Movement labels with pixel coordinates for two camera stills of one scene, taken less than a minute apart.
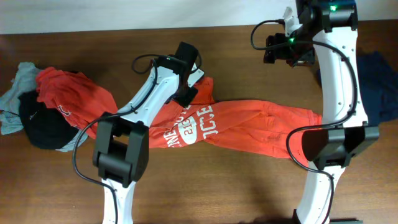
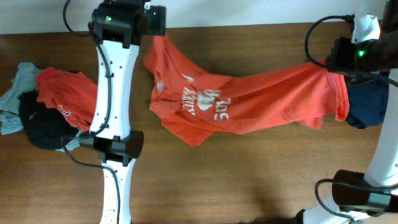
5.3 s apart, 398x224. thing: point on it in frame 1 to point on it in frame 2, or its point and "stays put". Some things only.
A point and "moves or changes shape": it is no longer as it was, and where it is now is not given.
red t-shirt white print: x=258 y=127 moves or changes shape
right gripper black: x=270 y=55 to x=341 y=45
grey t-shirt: x=24 y=81 stays put
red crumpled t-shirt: x=84 y=102 stays put
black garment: x=46 y=128 stays put
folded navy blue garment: x=379 y=83 stays put
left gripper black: x=185 y=99 to x=158 y=22
